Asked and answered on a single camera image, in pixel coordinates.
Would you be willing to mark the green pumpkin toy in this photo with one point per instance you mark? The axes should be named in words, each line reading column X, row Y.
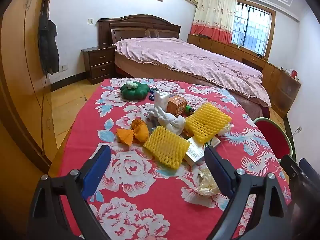
column 135, row 93

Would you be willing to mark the pale paper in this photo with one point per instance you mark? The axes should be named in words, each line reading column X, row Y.
column 225, row 129

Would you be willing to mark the small green toy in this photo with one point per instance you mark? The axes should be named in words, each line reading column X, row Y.
column 188, row 109

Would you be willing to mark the white cloth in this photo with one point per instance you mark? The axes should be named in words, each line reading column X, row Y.
column 172, row 123

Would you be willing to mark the cream and red curtain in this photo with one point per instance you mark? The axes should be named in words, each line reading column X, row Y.
column 215, row 17

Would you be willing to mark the black jacket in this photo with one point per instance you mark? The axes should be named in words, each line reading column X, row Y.
column 48, row 50

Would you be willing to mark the barred window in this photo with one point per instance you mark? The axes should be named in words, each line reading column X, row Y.
column 252, row 27

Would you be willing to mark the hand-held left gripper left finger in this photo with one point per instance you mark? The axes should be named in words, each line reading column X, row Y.
column 96, row 170

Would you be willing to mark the orange cardboard box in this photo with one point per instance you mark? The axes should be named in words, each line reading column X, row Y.
column 176, row 106

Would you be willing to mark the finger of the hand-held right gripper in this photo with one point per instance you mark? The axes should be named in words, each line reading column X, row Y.
column 290, row 166
column 308, row 170

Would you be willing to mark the white wall switch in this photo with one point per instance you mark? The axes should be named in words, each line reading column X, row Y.
column 90, row 21

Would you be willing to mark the blue fidget spinner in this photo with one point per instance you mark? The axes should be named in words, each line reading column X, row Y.
column 151, row 96

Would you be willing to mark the wooden corner shelf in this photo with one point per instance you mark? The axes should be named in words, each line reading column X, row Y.
column 287, row 92

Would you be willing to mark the orange cloth bow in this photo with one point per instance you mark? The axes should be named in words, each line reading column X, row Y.
column 140, row 132

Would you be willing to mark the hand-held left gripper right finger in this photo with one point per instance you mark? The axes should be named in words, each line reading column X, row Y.
column 217, row 172

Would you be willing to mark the cream plastic bag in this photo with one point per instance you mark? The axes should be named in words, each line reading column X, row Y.
column 207, row 183

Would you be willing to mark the red floral tablecloth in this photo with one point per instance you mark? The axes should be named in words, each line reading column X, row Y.
column 140, row 180

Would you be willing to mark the small red box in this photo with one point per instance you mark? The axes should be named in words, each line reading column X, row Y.
column 294, row 73

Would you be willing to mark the light wooden wardrobe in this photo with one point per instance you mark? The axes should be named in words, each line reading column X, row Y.
column 22, row 67

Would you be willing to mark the white plastic packet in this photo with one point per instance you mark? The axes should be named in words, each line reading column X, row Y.
column 161, row 100

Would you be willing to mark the white wall outlet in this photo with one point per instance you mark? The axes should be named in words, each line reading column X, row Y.
column 64, row 67

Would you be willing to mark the dark wooden headboard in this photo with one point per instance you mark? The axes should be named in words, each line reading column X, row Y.
column 140, row 26

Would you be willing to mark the dark wooden nightstand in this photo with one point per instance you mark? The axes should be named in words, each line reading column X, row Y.
column 100, row 62

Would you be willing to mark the white carton box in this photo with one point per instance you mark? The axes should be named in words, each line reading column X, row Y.
column 197, row 152

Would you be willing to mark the low wooden cabinet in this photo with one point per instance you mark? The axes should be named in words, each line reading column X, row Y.
column 225, row 47

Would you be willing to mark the wall outlet with plug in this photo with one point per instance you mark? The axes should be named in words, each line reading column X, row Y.
column 298, row 130

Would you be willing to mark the pink checked quilt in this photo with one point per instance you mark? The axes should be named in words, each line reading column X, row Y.
column 190, row 60

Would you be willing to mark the yellow foam net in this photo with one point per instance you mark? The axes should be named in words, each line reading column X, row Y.
column 166, row 146
column 207, row 122

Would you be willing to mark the red bin with green rim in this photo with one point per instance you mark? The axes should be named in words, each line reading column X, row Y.
column 271, row 132

